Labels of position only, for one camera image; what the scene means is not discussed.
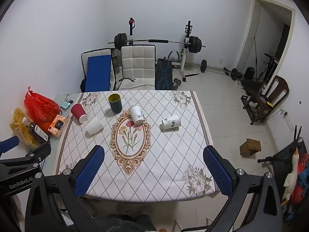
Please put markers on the dark green cup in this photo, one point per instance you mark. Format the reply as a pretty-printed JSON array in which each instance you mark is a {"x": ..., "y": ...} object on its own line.
[{"x": 115, "y": 104}]

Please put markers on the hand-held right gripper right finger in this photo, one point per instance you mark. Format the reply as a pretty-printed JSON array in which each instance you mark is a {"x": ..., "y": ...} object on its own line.
[{"x": 218, "y": 171}]

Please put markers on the red paper cup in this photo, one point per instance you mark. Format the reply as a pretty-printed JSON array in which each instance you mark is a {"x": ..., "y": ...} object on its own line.
[{"x": 78, "y": 111}]

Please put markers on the dark liquid bottle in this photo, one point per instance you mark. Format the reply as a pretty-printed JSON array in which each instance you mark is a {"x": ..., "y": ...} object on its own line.
[{"x": 38, "y": 132}]

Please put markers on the white floral paper cup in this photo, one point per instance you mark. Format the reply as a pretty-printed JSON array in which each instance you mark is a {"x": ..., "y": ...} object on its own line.
[
  {"x": 136, "y": 114},
  {"x": 171, "y": 123}
]

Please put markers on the barbell with black plates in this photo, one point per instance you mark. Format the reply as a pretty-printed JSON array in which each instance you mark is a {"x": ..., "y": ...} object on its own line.
[{"x": 193, "y": 44}]

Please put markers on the orange tissue box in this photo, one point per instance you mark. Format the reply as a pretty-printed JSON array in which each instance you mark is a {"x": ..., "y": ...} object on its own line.
[{"x": 57, "y": 125}]

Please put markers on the white black-edged chair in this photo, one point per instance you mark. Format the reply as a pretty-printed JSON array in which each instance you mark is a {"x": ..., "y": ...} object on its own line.
[{"x": 84, "y": 60}]

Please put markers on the black scooter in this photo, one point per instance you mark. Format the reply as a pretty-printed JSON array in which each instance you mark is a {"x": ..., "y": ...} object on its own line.
[{"x": 277, "y": 159}]

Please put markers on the silver dumbbells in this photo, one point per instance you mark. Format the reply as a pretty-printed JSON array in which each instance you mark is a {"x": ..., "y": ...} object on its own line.
[{"x": 177, "y": 82}]

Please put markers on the floral patterned tablecloth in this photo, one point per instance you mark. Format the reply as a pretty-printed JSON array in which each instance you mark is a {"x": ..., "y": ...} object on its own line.
[{"x": 164, "y": 154}]

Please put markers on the folded exercise machine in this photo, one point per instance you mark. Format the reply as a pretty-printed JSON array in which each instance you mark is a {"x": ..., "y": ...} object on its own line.
[{"x": 266, "y": 67}]

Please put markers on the black speaker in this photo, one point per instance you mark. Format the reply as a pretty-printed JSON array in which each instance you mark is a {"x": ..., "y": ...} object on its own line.
[{"x": 249, "y": 73}]

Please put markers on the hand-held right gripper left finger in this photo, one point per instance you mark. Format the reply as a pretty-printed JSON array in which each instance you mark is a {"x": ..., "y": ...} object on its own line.
[{"x": 88, "y": 171}]

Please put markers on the dark wooden chair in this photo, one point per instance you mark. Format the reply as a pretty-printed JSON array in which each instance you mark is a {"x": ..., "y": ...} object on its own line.
[{"x": 258, "y": 101}]

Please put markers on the door frame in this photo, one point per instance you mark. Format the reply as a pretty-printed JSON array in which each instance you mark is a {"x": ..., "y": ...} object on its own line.
[{"x": 248, "y": 29}]

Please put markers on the red and blue bag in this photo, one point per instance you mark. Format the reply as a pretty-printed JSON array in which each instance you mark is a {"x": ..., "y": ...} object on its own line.
[{"x": 300, "y": 186}]

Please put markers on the black and blue bag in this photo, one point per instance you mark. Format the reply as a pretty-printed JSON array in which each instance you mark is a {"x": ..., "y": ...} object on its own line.
[{"x": 164, "y": 75}]

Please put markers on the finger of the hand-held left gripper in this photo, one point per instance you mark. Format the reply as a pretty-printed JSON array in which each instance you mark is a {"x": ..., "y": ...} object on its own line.
[
  {"x": 36, "y": 152},
  {"x": 9, "y": 143}
]

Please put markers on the white padded chair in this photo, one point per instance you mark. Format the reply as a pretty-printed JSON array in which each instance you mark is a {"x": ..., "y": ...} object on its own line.
[{"x": 137, "y": 62}]

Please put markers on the white weight bench rack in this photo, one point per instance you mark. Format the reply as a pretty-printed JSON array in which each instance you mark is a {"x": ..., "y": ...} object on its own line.
[{"x": 184, "y": 58}]

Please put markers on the small wooden stool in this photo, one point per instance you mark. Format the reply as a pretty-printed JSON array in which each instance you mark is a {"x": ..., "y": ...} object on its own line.
[{"x": 249, "y": 147}]

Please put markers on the blue cushion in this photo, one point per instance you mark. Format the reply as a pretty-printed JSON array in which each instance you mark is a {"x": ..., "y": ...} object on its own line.
[{"x": 98, "y": 73}]

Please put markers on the yellow plastic bag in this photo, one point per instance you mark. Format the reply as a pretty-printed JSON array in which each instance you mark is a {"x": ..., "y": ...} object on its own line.
[{"x": 20, "y": 125}]

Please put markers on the floor barbell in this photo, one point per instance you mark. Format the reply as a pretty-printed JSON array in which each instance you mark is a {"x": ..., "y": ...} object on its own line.
[{"x": 204, "y": 65}]

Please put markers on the plain white paper cup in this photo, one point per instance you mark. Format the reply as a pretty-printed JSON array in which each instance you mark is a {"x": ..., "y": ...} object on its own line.
[{"x": 94, "y": 126}]

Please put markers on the white goose toy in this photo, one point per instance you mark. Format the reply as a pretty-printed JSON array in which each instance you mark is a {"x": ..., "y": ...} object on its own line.
[{"x": 291, "y": 174}]

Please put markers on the red plastic bag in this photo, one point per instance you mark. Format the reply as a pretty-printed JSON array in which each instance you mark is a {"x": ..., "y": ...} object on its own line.
[{"x": 39, "y": 108}]

